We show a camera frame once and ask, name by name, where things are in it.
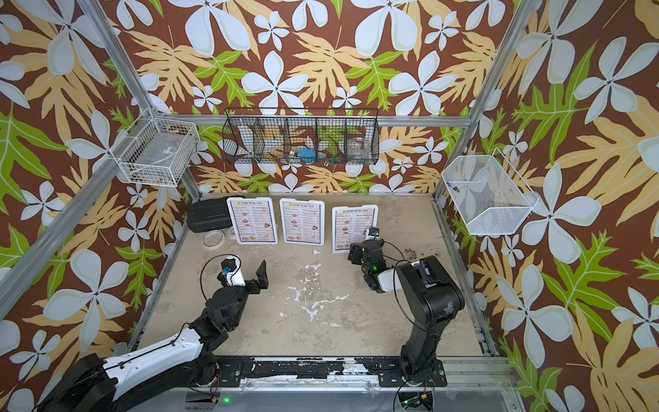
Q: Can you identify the dim sum menu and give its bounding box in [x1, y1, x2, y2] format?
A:
[282, 202, 323, 242]
[231, 200, 275, 242]
[335, 208, 375, 251]

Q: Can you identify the white menu holder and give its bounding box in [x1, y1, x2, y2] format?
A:
[227, 196, 279, 245]
[330, 204, 379, 254]
[279, 197, 326, 247]

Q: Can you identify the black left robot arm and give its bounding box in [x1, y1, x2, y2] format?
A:
[33, 261, 269, 411]

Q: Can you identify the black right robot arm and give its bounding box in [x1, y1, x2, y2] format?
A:
[348, 239, 465, 387]

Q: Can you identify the black plastic case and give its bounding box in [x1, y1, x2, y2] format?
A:
[187, 197, 233, 233]

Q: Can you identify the blue object in basket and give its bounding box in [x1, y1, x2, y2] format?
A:
[297, 148, 317, 165]

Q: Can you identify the white mesh basket right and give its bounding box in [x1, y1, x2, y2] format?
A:
[442, 149, 540, 237]

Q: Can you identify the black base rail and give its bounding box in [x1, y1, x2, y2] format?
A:
[185, 355, 447, 388]

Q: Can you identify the black wire basket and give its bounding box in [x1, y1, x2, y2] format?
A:
[220, 107, 381, 166]

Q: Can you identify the white wire basket left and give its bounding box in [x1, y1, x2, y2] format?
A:
[111, 109, 200, 187]

